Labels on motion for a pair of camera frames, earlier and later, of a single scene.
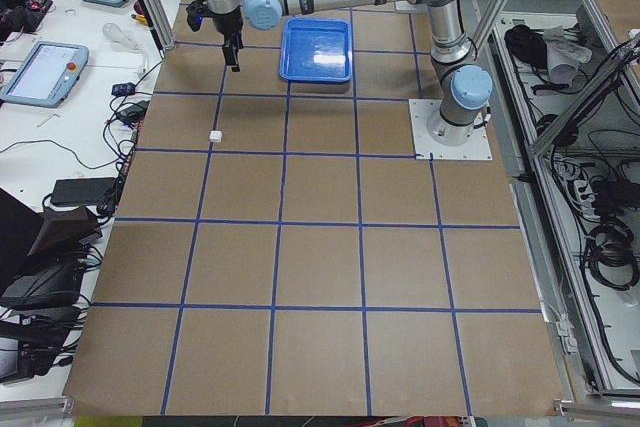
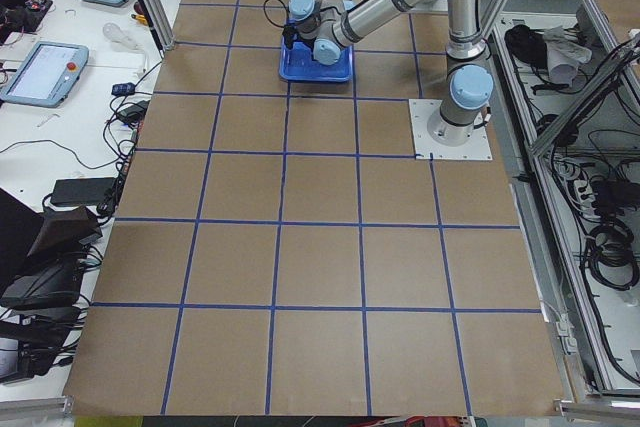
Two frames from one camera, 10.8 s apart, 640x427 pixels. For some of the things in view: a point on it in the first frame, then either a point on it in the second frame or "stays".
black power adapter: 91,192 stays
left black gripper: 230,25 -> 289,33
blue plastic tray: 316,49 stays
